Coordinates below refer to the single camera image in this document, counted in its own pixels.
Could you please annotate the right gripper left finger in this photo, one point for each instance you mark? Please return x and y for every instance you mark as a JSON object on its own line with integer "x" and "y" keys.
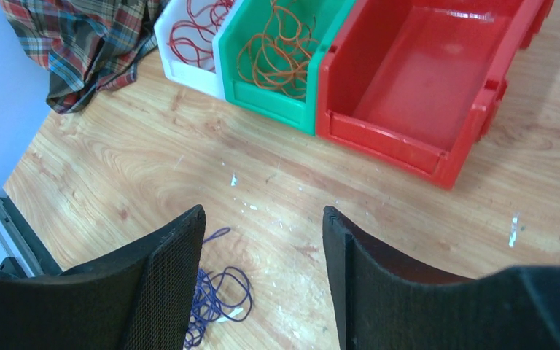
{"x": 137, "y": 297}

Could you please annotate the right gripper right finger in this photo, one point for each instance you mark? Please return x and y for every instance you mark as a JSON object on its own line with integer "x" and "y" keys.
{"x": 385, "y": 299}

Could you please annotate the red plastic bin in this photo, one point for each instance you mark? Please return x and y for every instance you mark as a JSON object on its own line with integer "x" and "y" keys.
{"x": 417, "y": 83}

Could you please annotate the plaid flannel shirt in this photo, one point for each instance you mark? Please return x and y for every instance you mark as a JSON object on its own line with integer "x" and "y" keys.
{"x": 87, "y": 46}

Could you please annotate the white plastic bin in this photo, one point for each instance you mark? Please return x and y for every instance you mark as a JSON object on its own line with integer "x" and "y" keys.
{"x": 188, "y": 34}

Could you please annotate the green plastic bin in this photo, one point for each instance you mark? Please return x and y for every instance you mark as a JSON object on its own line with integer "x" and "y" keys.
{"x": 271, "y": 52}

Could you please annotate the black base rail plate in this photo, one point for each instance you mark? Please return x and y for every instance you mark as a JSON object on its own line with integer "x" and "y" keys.
{"x": 22, "y": 254}

